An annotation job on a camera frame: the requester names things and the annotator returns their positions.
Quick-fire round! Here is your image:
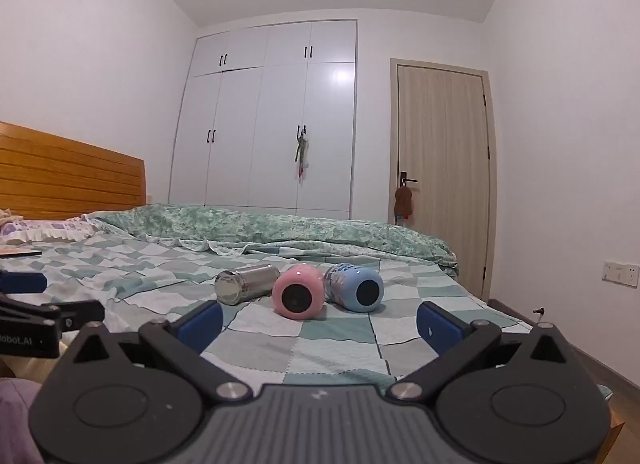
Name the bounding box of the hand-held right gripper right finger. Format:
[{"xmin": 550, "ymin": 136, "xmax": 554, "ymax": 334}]
[{"xmin": 382, "ymin": 300, "xmax": 577, "ymax": 403}]

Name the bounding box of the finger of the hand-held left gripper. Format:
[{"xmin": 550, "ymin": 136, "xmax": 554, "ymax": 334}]
[
  {"xmin": 0, "ymin": 293, "xmax": 107, "ymax": 334},
  {"xmin": 0, "ymin": 269, "xmax": 49, "ymax": 296}
]

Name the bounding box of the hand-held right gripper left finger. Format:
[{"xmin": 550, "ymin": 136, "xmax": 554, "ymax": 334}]
[{"xmin": 60, "ymin": 300, "xmax": 253, "ymax": 404}]

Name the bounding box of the stainless steel bottle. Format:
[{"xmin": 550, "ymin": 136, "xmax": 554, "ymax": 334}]
[{"xmin": 214, "ymin": 265, "xmax": 281, "ymax": 306}]

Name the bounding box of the blue patterned bottle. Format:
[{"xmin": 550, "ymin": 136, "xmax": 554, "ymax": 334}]
[{"xmin": 324, "ymin": 263, "xmax": 385, "ymax": 314}]

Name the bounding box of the pink bottle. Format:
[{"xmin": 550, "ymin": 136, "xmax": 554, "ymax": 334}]
[{"xmin": 272, "ymin": 264, "xmax": 326, "ymax": 321}]

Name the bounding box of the purple floral pillow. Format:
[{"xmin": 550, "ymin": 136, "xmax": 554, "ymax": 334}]
[{"xmin": 0, "ymin": 217, "xmax": 102, "ymax": 246}]

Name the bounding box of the purple cloth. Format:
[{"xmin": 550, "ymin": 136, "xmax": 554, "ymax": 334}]
[{"xmin": 0, "ymin": 378, "xmax": 48, "ymax": 464}]

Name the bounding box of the checked bed sheet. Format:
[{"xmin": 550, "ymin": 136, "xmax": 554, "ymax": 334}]
[{"xmin": 0, "ymin": 224, "xmax": 542, "ymax": 397}]

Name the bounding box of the wooden headboard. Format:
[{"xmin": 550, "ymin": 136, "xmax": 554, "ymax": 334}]
[{"xmin": 0, "ymin": 121, "xmax": 146, "ymax": 221}]

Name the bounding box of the green floral quilt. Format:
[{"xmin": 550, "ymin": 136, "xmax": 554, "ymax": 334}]
[{"xmin": 82, "ymin": 203, "xmax": 460, "ymax": 279}]

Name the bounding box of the brown hanging pouch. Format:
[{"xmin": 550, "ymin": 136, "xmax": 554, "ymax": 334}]
[{"xmin": 394, "ymin": 183, "xmax": 414, "ymax": 225}]

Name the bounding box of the light wooden door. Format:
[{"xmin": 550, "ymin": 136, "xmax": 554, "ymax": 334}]
[{"xmin": 389, "ymin": 58, "xmax": 498, "ymax": 303}]

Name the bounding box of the white wardrobe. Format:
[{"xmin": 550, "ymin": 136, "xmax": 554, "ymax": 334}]
[{"xmin": 168, "ymin": 19, "xmax": 358, "ymax": 220}]

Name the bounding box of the wall socket plate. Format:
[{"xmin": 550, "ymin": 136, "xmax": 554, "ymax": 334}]
[{"xmin": 602, "ymin": 259, "xmax": 640, "ymax": 289}]

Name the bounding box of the hanging charm on wardrobe handle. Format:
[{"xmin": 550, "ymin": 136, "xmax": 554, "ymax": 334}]
[{"xmin": 293, "ymin": 125, "xmax": 311, "ymax": 180}]

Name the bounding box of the wooden bed frame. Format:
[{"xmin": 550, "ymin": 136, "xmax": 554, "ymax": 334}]
[{"xmin": 597, "ymin": 384, "xmax": 626, "ymax": 464}]

